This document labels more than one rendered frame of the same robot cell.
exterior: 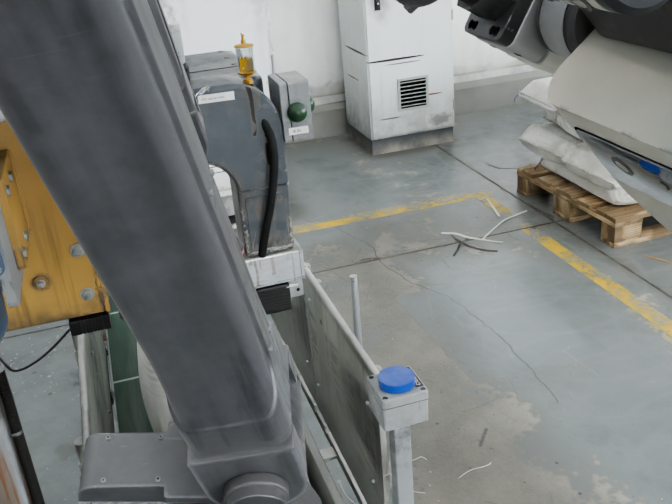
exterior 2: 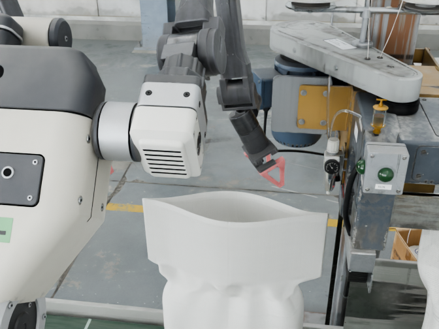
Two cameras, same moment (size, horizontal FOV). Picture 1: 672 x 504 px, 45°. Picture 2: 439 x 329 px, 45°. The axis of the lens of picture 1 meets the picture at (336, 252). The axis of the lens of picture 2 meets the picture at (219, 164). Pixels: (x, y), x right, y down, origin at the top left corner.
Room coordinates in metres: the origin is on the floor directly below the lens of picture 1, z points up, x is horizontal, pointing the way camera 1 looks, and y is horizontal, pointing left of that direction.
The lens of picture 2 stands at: (1.27, -0.89, 1.79)
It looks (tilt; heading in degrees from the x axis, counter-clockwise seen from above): 29 degrees down; 114
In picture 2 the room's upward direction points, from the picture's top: 1 degrees counter-clockwise
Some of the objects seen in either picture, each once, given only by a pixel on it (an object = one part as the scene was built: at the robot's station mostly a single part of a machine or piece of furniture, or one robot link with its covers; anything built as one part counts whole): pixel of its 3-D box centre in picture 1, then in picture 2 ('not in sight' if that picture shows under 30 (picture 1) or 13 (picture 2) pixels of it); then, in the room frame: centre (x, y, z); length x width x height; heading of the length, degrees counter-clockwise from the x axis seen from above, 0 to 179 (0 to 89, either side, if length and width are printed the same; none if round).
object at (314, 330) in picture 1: (312, 338); not in sight; (1.78, 0.08, 0.54); 1.05 x 0.02 x 0.41; 15
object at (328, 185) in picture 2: not in sight; (329, 179); (1.07, 0.27, 1.11); 0.03 x 0.03 x 0.06
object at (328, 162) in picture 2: not in sight; (331, 166); (1.07, 0.25, 1.16); 0.04 x 0.02 x 0.04; 15
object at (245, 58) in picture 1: (245, 58); (379, 115); (1.18, 0.11, 1.37); 0.03 x 0.02 x 0.03; 15
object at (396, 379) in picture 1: (396, 381); not in sight; (1.11, -0.08, 0.84); 0.06 x 0.06 x 0.02
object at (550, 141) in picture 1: (594, 134); not in sight; (3.89, -1.34, 0.32); 0.67 x 0.42 x 0.14; 109
